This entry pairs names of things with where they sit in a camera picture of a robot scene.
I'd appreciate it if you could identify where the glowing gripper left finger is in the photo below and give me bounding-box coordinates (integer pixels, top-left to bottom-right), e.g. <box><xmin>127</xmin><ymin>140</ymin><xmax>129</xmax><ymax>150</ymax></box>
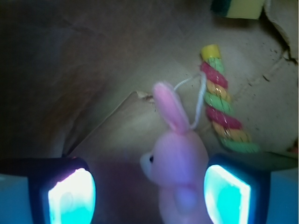
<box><xmin>0</xmin><ymin>157</ymin><xmax>96</xmax><ymax>224</ymax></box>

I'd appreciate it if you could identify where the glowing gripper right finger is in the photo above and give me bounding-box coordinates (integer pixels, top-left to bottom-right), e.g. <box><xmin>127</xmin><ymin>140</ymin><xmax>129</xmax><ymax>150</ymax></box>
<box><xmin>204</xmin><ymin>153</ymin><xmax>299</xmax><ymax>224</ymax></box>

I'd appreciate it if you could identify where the pink plush bunny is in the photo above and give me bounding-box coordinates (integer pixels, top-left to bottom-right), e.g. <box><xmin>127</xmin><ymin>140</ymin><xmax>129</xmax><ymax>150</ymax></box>
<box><xmin>140</xmin><ymin>72</ymin><xmax>212</xmax><ymax>224</ymax></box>

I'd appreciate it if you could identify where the brown paper bag liner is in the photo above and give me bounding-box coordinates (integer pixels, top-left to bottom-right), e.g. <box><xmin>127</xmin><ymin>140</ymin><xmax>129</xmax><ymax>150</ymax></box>
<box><xmin>0</xmin><ymin>0</ymin><xmax>299</xmax><ymax>224</ymax></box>

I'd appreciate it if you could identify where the yellow green sponge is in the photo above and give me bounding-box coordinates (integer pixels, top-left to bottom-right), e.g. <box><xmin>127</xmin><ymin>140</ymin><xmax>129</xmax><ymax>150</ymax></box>
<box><xmin>210</xmin><ymin>0</ymin><xmax>265</xmax><ymax>20</ymax></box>

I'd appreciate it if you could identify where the twisted multicolour rope toy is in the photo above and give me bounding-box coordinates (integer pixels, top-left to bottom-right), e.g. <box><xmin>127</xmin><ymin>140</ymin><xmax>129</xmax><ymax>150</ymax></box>
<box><xmin>200</xmin><ymin>44</ymin><xmax>260</xmax><ymax>153</ymax></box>

